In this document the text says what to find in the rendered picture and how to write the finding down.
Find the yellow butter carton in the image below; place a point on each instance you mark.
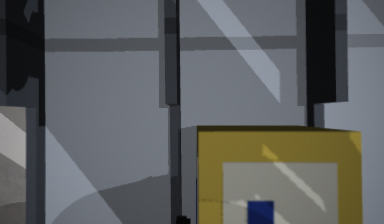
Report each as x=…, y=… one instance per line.
x=278, y=174

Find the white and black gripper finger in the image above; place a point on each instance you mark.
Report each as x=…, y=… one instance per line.
x=183, y=220

